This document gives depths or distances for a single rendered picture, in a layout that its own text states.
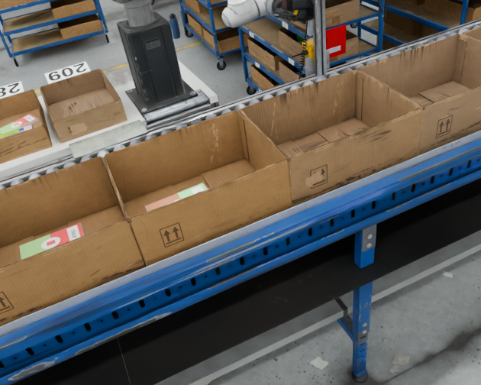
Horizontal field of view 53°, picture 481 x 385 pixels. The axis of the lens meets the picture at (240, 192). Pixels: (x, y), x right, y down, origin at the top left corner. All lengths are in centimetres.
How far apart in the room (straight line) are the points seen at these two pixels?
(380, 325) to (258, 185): 112
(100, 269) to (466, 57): 129
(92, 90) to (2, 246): 117
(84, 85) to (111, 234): 140
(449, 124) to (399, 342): 97
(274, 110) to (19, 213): 74
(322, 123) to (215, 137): 36
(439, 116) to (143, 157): 79
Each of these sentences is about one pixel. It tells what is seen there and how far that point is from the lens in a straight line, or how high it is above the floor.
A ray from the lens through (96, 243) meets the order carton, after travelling 107.
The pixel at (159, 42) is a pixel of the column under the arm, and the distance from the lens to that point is 204.
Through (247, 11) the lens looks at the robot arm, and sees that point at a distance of 241.
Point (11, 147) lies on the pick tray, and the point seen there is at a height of 80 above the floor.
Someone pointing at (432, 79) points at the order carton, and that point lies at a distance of 174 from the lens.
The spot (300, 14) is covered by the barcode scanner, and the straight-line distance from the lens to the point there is 209.
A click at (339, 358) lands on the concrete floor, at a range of 200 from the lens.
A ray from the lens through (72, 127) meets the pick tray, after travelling 203.
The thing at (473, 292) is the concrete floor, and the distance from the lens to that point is 227.
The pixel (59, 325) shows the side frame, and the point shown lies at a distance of 112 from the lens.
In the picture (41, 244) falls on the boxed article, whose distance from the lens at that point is 133.
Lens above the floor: 170
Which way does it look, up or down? 39 degrees down
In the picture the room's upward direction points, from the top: 10 degrees counter-clockwise
